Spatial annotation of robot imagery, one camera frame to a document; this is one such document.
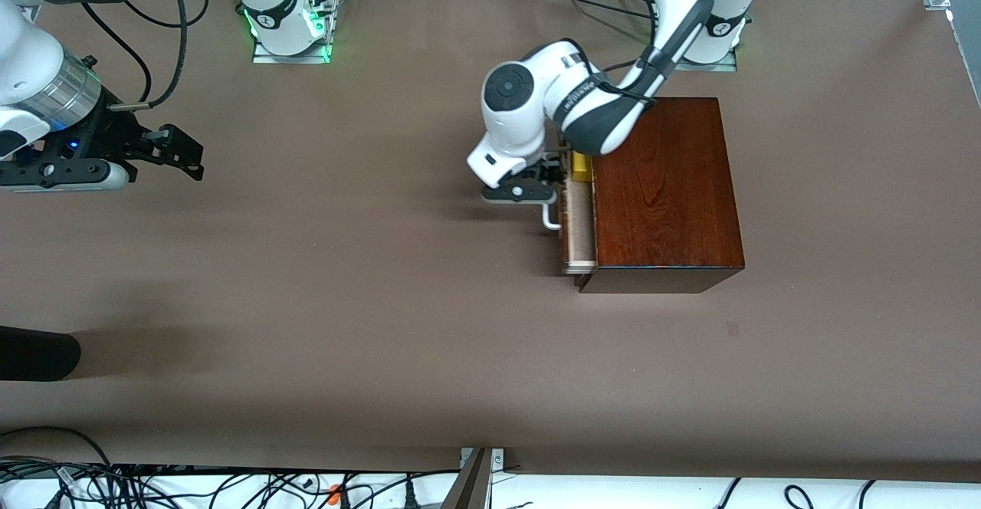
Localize light wood drawer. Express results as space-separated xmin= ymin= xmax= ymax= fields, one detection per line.
xmin=540 ymin=149 xmax=598 ymax=276

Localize dark brown wooden cabinet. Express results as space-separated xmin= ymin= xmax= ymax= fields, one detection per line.
xmin=576 ymin=97 xmax=746 ymax=294

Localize black cylinder object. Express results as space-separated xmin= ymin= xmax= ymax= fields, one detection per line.
xmin=0 ymin=326 xmax=82 ymax=382

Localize dark aluminium profile bar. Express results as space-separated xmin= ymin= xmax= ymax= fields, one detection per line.
xmin=441 ymin=448 xmax=493 ymax=509

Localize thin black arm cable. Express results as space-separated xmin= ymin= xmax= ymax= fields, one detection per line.
xmin=80 ymin=3 xmax=153 ymax=103

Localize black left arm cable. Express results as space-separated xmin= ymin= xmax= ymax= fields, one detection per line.
xmin=571 ymin=38 xmax=660 ymax=103

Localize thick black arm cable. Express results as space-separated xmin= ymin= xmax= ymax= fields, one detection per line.
xmin=111 ymin=0 xmax=191 ymax=111

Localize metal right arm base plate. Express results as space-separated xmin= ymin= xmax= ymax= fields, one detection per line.
xmin=251 ymin=30 xmax=332 ymax=65

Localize black cable on table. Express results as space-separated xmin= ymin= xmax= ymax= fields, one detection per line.
xmin=533 ymin=0 xmax=658 ymax=27

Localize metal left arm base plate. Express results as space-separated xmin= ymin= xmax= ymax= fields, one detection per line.
xmin=673 ymin=48 xmax=738 ymax=73

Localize small metal corner bracket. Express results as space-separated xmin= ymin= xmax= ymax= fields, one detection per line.
xmin=460 ymin=448 xmax=505 ymax=473

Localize black looped cable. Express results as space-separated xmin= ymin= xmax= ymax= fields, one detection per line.
xmin=0 ymin=426 xmax=116 ymax=487

